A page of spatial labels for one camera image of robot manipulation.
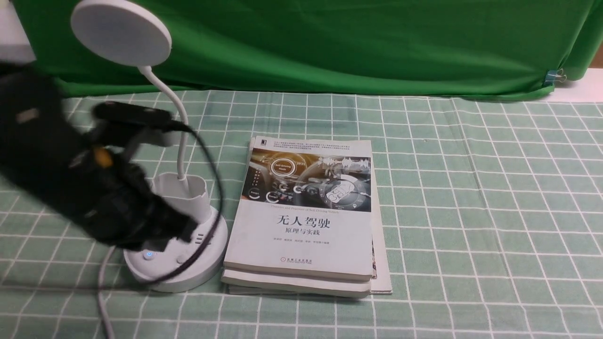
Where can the bottom thin white booklet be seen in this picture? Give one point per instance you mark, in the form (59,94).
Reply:
(381,263)

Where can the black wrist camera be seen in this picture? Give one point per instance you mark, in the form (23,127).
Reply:
(118,123)

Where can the green backdrop cloth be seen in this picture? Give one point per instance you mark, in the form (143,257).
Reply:
(485,49)

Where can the green checkered tablecloth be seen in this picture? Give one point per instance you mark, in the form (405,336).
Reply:
(492,221)

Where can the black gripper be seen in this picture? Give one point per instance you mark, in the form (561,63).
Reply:
(119,207)

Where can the white desk lamp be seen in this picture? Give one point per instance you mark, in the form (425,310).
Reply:
(126,33)

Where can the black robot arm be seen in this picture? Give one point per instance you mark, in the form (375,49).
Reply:
(39,145)

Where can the blue binder clip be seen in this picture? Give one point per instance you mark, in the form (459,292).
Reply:
(553,77)

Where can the lower white book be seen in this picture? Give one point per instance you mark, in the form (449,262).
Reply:
(251,283)

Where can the top white textbook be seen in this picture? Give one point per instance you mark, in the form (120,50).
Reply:
(301,212)

